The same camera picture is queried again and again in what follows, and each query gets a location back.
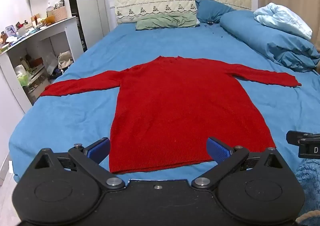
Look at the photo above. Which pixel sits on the white desk with shelves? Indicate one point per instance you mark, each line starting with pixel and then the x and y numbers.
pixel 62 30

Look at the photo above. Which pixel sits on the light blue blanket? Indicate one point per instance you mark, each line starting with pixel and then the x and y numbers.
pixel 282 19

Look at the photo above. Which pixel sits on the blue duvet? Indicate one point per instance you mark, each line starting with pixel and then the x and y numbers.
pixel 265 38

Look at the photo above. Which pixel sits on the brown box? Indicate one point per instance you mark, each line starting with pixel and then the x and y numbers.
pixel 36 62

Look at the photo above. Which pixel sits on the red knit sweater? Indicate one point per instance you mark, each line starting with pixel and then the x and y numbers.
pixel 185 115

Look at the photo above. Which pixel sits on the bed with blue sheet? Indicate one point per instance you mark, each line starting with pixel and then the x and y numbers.
pixel 82 70

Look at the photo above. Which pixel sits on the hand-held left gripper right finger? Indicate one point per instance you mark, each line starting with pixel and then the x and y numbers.
pixel 218 150

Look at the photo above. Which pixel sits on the blue fuzzy rug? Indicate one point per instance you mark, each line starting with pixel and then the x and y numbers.
pixel 308 186

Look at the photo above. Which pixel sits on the green tissue pack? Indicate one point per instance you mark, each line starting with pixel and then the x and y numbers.
pixel 23 77

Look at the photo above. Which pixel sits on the dark blue pillow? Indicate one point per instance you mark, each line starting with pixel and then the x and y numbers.
pixel 212 10

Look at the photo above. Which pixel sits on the woven basket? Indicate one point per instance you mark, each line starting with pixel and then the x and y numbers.
pixel 60 14

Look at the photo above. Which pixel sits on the white and grey wardrobe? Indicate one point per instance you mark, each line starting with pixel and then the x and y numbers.
pixel 87 5

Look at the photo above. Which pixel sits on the clear plastic bag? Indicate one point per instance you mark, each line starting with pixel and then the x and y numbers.
pixel 51 64

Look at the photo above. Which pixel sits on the beige canvas bag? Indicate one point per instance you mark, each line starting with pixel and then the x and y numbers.
pixel 65 59

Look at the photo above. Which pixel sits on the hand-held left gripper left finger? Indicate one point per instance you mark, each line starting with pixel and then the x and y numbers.
pixel 98 150

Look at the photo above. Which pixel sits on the orange plush toy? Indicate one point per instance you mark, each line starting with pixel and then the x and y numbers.
pixel 48 20

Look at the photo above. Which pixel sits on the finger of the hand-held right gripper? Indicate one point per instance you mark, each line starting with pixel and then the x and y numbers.
pixel 310 149

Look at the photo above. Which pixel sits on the green pillow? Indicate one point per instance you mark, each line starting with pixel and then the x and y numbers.
pixel 166 20

